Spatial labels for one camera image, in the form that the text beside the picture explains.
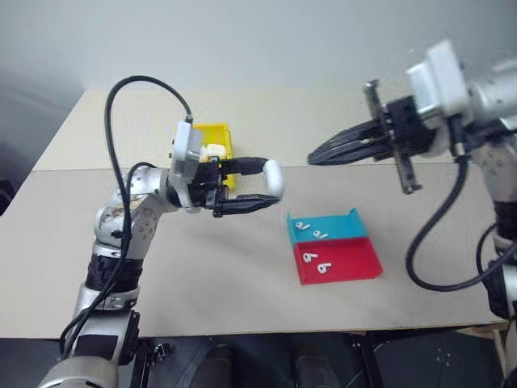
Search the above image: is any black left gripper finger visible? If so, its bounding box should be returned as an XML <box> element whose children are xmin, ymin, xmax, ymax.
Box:
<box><xmin>220</xmin><ymin>156</ymin><xmax>271</xmax><ymax>177</ymax></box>
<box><xmin>213</xmin><ymin>192</ymin><xmax>281</xmax><ymax>220</ymax></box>

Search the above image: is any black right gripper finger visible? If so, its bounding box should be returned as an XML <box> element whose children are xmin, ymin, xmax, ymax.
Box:
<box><xmin>308</xmin><ymin>120</ymin><xmax>388</xmax><ymax>158</ymax></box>
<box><xmin>306</xmin><ymin>139</ymin><xmax>400</xmax><ymax>167</ymax></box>

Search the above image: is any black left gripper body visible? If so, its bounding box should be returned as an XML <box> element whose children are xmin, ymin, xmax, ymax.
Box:
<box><xmin>187</xmin><ymin>159</ymin><xmax>228</xmax><ymax>219</ymax></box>

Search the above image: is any yellow plastic bin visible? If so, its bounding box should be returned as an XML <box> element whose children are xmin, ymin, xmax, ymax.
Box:
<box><xmin>173</xmin><ymin>122</ymin><xmax>237</xmax><ymax>190</ymax></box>

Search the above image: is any teal plastic tray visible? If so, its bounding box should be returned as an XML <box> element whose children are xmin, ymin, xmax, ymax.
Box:
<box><xmin>281</xmin><ymin>207</ymin><xmax>369</xmax><ymax>246</ymax></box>

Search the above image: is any red plastic tray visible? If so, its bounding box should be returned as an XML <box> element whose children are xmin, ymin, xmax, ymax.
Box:
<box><xmin>291</xmin><ymin>237</ymin><xmax>384</xmax><ymax>287</ymax></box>

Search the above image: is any dark brown rounded shape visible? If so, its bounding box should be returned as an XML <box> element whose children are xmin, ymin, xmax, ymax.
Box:
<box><xmin>204</xmin><ymin>343</ymin><xmax>240</xmax><ymax>388</ymax></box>

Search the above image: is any black panel with white dots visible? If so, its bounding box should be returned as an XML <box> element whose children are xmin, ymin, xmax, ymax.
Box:
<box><xmin>373</xmin><ymin>334</ymin><xmax>504</xmax><ymax>388</ymax></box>

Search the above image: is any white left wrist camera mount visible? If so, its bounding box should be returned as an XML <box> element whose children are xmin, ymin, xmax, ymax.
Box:
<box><xmin>167</xmin><ymin>120</ymin><xmax>204</xmax><ymax>214</ymax></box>

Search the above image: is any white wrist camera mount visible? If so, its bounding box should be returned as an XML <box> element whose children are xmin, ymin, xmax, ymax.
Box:
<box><xmin>405</xmin><ymin>38</ymin><xmax>474</xmax><ymax>157</ymax></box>
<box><xmin>167</xmin><ymin>120</ymin><xmax>204</xmax><ymax>214</ymax></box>

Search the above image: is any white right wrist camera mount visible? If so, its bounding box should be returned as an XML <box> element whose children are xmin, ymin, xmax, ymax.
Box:
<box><xmin>405</xmin><ymin>38</ymin><xmax>474</xmax><ymax>157</ymax></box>

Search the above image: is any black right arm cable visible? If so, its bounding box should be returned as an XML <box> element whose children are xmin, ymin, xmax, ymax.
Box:
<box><xmin>405</xmin><ymin>115</ymin><xmax>517</xmax><ymax>293</ymax></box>

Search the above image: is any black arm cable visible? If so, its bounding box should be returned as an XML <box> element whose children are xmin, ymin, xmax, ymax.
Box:
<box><xmin>405</xmin><ymin>115</ymin><xmax>517</xmax><ymax>293</ymax></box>
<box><xmin>59</xmin><ymin>74</ymin><xmax>194</xmax><ymax>356</ymax></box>

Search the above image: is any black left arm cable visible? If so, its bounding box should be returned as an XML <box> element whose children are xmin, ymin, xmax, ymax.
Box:
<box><xmin>59</xmin><ymin>74</ymin><xmax>194</xmax><ymax>356</ymax></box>

